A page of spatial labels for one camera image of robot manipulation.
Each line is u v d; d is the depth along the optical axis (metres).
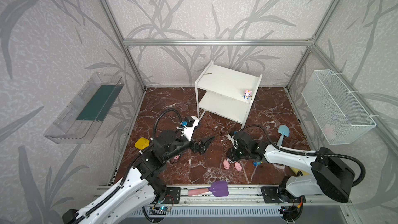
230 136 0.80
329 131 0.73
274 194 0.74
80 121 0.63
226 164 0.82
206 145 0.57
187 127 0.54
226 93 0.73
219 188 0.78
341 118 0.63
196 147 0.56
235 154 0.75
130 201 0.56
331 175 0.42
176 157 0.84
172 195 0.73
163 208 0.71
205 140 0.57
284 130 0.96
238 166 0.81
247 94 0.68
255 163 0.82
